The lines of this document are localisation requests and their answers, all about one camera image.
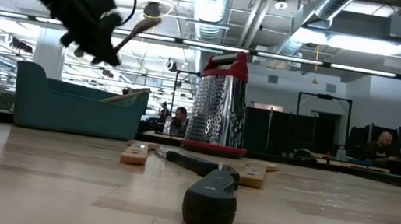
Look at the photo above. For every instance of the long LED light bar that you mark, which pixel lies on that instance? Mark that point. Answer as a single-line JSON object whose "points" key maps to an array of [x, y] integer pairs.
{"points": [[213, 46]]}

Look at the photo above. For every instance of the black divider panel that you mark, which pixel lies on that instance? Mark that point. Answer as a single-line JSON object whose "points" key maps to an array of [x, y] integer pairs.
{"points": [[280, 135]]}

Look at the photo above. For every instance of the light wooden spoon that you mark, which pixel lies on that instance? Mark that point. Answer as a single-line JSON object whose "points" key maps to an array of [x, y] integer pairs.
{"points": [[124, 96]]}

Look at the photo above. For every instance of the black metal stand frame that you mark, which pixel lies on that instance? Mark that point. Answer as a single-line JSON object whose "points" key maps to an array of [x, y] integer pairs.
{"points": [[324, 96]]}

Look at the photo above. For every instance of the silver ceiling duct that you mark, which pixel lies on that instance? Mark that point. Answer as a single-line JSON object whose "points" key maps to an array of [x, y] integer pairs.
{"points": [[210, 3], [333, 5]]}

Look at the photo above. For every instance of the dark wooden spoon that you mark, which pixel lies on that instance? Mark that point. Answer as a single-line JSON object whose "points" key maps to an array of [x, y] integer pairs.
{"points": [[139, 29]]}

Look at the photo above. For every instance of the slotted wooden spatula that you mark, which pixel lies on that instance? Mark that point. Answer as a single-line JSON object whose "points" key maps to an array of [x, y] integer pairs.
{"points": [[134, 155]]}

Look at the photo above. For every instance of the person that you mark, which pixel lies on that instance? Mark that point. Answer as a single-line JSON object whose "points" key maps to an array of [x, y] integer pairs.
{"points": [[164, 111], [383, 147], [180, 119]]}

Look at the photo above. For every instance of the black ceiling device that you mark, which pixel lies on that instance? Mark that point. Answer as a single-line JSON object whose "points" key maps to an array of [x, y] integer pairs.
{"points": [[152, 9]]}

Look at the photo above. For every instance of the forked wooden spatula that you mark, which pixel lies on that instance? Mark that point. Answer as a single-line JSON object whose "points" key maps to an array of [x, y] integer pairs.
{"points": [[254, 176]]}

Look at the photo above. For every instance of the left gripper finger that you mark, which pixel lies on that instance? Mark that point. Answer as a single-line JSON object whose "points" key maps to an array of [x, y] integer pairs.
{"points": [[116, 27], [110, 54]]}

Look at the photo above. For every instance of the teal plastic bin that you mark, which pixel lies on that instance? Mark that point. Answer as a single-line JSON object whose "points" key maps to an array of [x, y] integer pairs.
{"points": [[66, 113]]}

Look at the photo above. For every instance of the white column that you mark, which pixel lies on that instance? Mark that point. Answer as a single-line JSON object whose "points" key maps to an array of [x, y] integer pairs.
{"points": [[49, 55]]}

